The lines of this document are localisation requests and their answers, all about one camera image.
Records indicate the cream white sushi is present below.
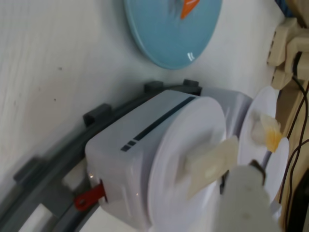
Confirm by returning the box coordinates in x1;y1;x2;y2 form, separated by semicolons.
185;135;240;202

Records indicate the thick black cable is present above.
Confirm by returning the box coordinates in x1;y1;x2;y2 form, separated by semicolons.
291;51;309;94

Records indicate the yellow egg sushi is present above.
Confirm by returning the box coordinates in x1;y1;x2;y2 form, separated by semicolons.
251;113;283;153

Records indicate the beige power strip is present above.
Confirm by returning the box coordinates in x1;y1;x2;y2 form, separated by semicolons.
267;18;309;91

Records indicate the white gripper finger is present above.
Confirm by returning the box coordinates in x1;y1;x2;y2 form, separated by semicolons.
214;165;284;232

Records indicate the salmon sushi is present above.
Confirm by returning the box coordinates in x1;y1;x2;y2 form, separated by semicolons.
169;0;201;20

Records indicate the red plastic coupler hook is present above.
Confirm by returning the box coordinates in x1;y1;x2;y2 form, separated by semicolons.
74;179;107;211

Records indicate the blue dish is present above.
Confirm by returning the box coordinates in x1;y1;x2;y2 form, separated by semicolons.
124;0;223;70

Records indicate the white round train dish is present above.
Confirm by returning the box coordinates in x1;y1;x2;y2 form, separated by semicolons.
240;86;290;213
148;96;228;232

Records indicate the thin dark cable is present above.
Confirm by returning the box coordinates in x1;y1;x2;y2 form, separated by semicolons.
279;82;309;205

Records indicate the grey circular toy track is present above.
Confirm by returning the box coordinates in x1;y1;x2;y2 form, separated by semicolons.
13;79;202;232

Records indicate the white toy train wagon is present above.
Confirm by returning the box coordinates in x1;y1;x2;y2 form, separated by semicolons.
201;87;254;138
84;89;229;231

